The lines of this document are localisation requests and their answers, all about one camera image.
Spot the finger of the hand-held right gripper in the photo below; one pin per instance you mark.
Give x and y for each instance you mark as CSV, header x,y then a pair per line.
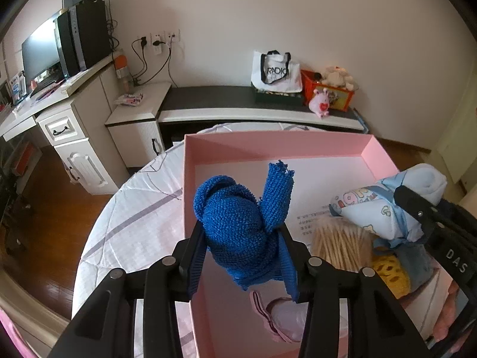
x,y
413,203

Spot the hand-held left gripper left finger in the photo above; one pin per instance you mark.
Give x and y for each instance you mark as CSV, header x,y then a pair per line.
x,y
195,264

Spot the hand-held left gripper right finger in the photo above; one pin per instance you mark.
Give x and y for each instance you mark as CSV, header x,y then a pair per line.
x,y
289,272

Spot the light blue printed cloth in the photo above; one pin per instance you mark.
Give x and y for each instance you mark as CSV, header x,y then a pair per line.
x,y
372,209

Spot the pack of cotton swabs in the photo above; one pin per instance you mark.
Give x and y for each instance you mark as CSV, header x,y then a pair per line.
x,y
339,242

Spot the blue knitted cloth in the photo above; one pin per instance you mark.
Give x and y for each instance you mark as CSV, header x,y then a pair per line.
x,y
238,220

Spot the yellow crochet toy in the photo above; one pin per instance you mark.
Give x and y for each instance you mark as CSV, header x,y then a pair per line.
x,y
387,272

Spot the pink cardboard box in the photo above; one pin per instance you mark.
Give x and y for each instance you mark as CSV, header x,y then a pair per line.
x,y
231,156

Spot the red storage box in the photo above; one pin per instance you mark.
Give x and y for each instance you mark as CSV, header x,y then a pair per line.
x,y
339,99

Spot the pink plush toy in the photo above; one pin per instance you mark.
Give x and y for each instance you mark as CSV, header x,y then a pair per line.
x,y
319,104

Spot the beige plush toy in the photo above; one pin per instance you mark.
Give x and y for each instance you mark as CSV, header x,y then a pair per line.
x,y
337,76

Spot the white low cabinet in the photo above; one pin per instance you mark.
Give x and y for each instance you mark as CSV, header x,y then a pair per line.
x,y
138,119

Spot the dark-topped low bench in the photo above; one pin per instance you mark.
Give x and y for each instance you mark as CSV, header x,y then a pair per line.
x,y
223,99

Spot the green flat box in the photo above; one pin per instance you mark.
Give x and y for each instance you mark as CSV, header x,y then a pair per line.
x,y
277,96

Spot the white desk with drawers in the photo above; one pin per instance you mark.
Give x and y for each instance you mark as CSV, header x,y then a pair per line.
x,y
85,126

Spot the pink snack packet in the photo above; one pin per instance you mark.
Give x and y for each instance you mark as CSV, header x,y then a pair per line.
x,y
128,99

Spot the black chair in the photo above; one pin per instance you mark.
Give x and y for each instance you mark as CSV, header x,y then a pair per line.
x,y
13,209

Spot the white tote bag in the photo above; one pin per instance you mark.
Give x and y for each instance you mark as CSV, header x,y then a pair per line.
x,y
274,71

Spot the pink garment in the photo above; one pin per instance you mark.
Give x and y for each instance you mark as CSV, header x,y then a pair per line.
x,y
9,339

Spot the orange-capped bottle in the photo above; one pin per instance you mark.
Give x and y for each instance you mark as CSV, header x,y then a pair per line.
x,y
122,71

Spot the blue and white carton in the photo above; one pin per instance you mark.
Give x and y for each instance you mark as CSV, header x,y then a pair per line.
x,y
18,87

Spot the black computer tower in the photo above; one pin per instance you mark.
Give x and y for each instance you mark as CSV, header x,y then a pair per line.
x,y
91,33

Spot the black speaker with silver stripes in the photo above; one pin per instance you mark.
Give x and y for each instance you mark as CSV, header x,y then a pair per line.
x,y
67,44

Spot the computer monitor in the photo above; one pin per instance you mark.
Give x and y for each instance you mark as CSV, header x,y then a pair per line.
x,y
39,52

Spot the wall sockets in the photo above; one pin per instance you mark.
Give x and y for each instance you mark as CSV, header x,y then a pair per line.
x,y
164,39

